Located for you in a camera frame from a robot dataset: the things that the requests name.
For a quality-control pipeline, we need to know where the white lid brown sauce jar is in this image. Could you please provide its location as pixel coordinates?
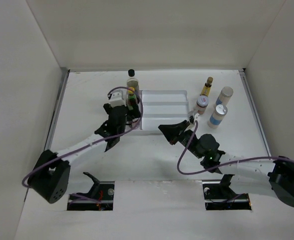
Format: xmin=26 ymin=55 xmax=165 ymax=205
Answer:
xmin=194 ymin=95 xmax=209 ymax=115

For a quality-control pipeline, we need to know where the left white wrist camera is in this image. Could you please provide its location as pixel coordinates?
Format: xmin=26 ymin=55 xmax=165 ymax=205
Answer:
xmin=108 ymin=89 xmax=126 ymax=108

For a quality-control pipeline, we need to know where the grey cap white shaker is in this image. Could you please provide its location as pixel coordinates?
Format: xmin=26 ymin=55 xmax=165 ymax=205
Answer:
xmin=214 ymin=86 xmax=233 ymax=107

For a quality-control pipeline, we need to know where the black cap soy sauce bottle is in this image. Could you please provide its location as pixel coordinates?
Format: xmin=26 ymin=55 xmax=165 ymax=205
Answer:
xmin=127 ymin=69 xmax=140 ymax=103

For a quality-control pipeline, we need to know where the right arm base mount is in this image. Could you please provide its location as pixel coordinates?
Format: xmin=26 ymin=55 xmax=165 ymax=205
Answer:
xmin=202 ymin=174 xmax=251 ymax=211

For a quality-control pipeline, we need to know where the left metal table rail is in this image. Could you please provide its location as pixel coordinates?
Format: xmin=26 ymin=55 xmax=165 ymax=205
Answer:
xmin=35 ymin=67 xmax=70 ymax=181

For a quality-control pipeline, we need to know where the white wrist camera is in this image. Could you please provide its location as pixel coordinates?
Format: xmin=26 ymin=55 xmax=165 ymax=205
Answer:
xmin=108 ymin=89 xmax=126 ymax=108
xmin=187 ymin=110 xmax=200 ymax=124

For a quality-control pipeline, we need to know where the right metal table rail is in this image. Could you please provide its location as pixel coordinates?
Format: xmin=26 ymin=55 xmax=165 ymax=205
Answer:
xmin=238 ymin=69 xmax=267 ymax=141

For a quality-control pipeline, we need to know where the white flip cap shaker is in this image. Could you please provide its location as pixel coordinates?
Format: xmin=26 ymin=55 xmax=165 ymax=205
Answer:
xmin=207 ymin=104 xmax=228 ymax=129

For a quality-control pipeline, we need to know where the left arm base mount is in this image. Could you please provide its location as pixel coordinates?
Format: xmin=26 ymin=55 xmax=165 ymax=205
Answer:
xmin=67 ymin=172 xmax=115 ymax=212

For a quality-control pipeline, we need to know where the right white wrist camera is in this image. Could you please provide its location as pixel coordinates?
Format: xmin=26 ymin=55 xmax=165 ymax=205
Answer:
xmin=187 ymin=110 xmax=200 ymax=124

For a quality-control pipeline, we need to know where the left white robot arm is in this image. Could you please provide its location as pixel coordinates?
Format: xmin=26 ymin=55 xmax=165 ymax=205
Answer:
xmin=22 ymin=103 xmax=142 ymax=204

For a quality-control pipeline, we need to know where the yellow cap chili sauce bottle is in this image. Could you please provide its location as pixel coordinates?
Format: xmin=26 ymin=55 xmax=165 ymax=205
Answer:
xmin=127 ymin=87 xmax=138 ymax=111

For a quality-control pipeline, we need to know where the white divided plastic tray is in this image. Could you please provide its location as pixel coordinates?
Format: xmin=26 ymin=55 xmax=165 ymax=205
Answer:
xmin=128 ymin=90 xmax=189 ymax=136

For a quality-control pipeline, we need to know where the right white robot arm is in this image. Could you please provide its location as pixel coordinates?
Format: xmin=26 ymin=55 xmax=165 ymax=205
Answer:
xmin=158 ymin=120 xmax=294 ymax=208

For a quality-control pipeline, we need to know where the small yellow oil bottle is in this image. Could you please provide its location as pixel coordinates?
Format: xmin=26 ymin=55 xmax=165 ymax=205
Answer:
xmin=200 ymin=76 xmax=213 ymax=97

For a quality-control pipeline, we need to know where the metal table rail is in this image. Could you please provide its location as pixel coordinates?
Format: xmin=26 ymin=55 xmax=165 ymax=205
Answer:
xmin=35 ymin=67 xmax=70 ymax=181
xmin=238 ymin=69 xmax=267 ymax=141

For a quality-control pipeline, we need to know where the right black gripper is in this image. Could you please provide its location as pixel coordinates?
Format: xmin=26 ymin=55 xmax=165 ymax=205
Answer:
xmin=159 ymin=119 xmax=203 ymax=159

